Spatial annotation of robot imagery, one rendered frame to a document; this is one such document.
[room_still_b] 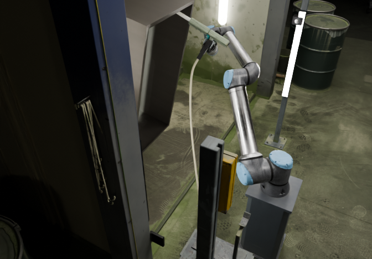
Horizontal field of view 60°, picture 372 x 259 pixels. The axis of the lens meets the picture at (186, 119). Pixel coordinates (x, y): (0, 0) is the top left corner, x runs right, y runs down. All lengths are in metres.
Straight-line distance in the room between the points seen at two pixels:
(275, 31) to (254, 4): 0.39
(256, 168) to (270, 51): 2.28
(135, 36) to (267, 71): 2.49
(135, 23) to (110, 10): 0.74
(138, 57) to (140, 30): 0.18
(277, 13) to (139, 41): 2.25
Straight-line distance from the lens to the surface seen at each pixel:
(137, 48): 1.99
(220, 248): 1.75
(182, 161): 3.24
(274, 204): 2.18
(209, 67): 4.46
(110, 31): 1.21
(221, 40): 2.23
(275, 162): 2.05
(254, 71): 2.14
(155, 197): 2.94
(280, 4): 3.87
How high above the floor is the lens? 2.28
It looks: 36 degrees down
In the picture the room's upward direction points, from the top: straight up
